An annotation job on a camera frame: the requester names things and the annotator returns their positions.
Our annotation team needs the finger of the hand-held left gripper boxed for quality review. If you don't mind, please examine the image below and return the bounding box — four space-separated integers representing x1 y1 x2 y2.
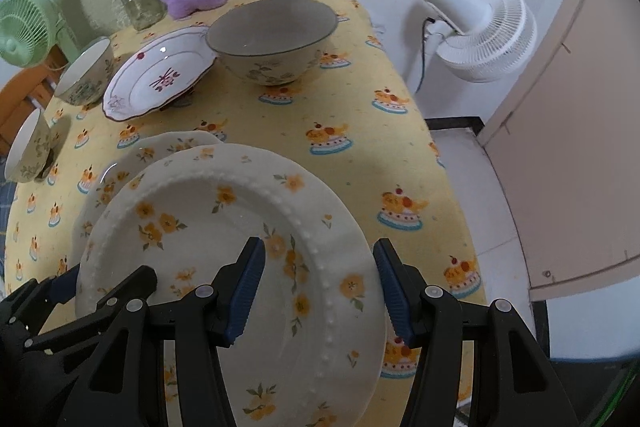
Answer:
0 269 80 335
22 265 158 352

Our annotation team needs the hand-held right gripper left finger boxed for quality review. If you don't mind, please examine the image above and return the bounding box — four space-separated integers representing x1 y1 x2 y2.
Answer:
60 237 266 427

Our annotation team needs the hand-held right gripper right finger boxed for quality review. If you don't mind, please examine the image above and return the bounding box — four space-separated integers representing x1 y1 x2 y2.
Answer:
374 238 578 427

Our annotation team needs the yellow floral white plate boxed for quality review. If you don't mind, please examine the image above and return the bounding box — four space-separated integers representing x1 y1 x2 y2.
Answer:
75 146 388 427
70 131 226 258

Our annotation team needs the purple rimmed white plate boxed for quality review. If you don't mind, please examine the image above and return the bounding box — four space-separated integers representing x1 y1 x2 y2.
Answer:
102 26 218 124

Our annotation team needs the large grey bowl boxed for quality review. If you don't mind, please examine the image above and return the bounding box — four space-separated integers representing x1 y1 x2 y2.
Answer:
206 0 338 86

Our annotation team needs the blue plaid cloth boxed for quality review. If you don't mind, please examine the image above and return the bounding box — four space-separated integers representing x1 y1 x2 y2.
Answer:
0 182 21 238

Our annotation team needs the small floral bowl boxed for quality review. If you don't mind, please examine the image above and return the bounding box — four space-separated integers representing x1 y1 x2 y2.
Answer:
4 108 53 184
52 37 117 106

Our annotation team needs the yellow printed tablecloth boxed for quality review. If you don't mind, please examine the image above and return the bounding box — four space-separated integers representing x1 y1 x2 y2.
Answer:
4 0 488 427

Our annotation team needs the wooden chair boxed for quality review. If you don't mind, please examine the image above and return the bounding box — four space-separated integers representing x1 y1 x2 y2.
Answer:
0 49 68 155

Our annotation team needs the beige door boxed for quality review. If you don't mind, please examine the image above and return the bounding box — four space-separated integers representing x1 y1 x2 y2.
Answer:
477 0 640 303

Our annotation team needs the green desk fan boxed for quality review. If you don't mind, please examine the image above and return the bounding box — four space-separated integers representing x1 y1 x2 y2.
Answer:
0 0 83 68

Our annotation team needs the white standing fan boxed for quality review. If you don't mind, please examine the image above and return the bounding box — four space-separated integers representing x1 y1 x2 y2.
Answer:
416 0 538 84

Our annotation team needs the dark fan cable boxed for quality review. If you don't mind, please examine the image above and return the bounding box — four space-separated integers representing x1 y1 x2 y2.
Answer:
414 18 436 92

